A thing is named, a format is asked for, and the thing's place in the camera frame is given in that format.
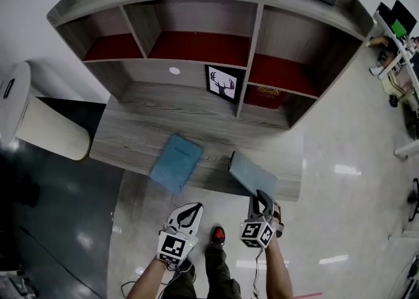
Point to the black framed deer picture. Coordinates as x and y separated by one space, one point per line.
224 83

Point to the person's leg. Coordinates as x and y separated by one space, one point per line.
219 268
186 286

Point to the person's left forearm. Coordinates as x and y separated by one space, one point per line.
147 279

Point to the small black round object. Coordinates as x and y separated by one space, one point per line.
393 100

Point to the red box with gold emblem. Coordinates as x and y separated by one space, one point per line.
263 98

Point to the person's left leg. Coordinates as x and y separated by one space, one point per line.
186 286

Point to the person's right red shoe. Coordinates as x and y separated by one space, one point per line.
218 235

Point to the black office chair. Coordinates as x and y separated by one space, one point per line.
415 199

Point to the person's right hand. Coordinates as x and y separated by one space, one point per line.
278 215

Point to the white round pedestal table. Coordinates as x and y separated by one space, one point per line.
55 131

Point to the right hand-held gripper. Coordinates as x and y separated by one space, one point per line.
257 234

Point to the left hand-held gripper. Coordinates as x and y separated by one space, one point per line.
171 247

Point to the pale storage crate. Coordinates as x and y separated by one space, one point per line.
397 84

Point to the person's right leg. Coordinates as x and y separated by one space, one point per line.
219 268

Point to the grey-blue book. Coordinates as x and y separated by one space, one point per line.
252 173

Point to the large black monitor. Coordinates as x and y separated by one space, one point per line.
406 13

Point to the person's right forearm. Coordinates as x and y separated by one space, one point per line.
278 271

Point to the light blue book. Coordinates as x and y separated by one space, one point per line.
176 163

